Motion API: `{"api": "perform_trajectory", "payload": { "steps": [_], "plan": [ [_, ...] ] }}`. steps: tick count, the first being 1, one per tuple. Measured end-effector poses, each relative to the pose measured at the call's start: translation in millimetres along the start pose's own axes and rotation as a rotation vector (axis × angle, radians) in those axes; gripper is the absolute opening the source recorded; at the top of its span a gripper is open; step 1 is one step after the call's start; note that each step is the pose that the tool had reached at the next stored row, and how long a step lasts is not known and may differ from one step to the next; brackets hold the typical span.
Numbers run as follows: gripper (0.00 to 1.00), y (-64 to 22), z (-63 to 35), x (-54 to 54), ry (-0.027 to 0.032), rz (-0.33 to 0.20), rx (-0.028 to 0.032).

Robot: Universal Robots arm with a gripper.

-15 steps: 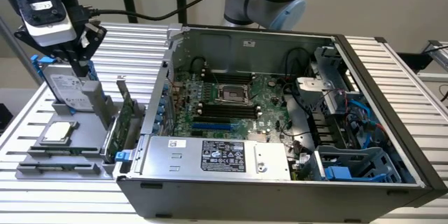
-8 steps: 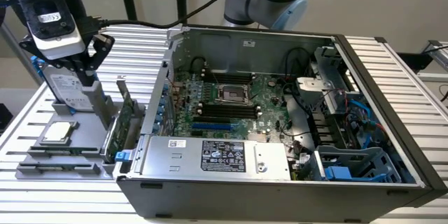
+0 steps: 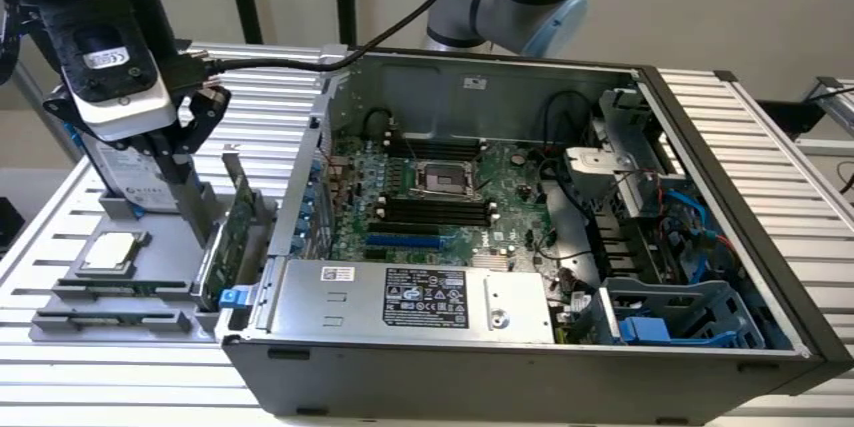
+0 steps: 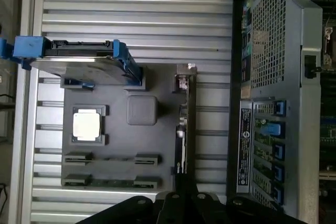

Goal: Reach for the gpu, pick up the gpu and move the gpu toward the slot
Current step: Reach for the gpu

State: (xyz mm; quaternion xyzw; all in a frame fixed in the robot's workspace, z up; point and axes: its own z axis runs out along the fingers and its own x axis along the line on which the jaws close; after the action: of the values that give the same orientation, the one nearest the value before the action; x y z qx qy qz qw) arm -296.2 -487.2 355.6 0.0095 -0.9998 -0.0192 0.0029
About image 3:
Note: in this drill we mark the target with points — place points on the black RAM slot bank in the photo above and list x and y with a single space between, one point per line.
437 212
434 146

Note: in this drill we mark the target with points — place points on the open black PC case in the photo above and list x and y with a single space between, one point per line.
507 377

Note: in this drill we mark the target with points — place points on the blue drive caddy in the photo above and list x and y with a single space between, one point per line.
643 332

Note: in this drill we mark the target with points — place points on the green graphics card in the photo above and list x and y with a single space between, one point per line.
237 232

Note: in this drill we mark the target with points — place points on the CPU socket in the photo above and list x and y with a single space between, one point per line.
443 178

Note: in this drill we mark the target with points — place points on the blue expansion slot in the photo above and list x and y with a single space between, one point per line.
403 242

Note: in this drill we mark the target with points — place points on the metal drive cage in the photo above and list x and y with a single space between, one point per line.
601 162

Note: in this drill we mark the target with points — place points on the green RAM stick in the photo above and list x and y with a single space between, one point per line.
107 319

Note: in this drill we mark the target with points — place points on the silver CPU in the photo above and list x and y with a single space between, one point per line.
115 252

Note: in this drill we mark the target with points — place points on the silver chipset heatsink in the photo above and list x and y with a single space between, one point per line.
503 261

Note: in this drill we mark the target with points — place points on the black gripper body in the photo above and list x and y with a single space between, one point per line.
155 22

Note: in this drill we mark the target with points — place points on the aluminium frame rail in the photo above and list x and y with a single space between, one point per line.
834 112

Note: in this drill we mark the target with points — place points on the grey parts rack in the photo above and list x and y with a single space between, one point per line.
134 262

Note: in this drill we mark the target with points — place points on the silver hard disk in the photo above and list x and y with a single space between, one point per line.
123 172

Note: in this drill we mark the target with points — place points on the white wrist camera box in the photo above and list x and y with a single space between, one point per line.
123 92

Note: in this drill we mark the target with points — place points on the green motherboard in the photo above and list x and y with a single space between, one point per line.
514 227

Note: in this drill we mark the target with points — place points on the grey disk bay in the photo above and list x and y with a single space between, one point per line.
681 297

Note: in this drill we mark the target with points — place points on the blue case latch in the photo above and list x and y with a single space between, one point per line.
237 299

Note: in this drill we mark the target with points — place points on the silver power supply unit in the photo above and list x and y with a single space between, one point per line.
347 307

